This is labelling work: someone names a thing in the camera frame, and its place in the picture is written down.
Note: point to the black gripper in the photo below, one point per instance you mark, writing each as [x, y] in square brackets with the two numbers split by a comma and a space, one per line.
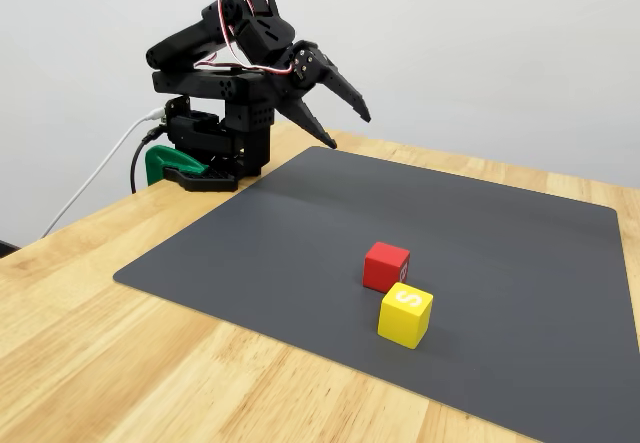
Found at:
[295, 79]

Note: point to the red letter cube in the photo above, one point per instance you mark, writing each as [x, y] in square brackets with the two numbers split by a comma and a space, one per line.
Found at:
[382, 265]

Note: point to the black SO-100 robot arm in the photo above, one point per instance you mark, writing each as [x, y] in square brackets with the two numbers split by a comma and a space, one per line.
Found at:
[200, 43]

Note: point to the yellow letter block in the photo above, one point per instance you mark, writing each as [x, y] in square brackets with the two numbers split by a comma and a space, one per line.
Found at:
[402, 320]

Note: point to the dark grey mat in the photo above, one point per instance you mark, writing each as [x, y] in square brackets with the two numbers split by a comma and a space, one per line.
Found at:
[300, 223]

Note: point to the green table clamp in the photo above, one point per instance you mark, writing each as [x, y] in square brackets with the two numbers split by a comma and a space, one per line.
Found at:
[165, 160]

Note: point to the dark object beside table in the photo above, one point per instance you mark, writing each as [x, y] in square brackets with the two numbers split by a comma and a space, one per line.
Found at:
[6, 249]

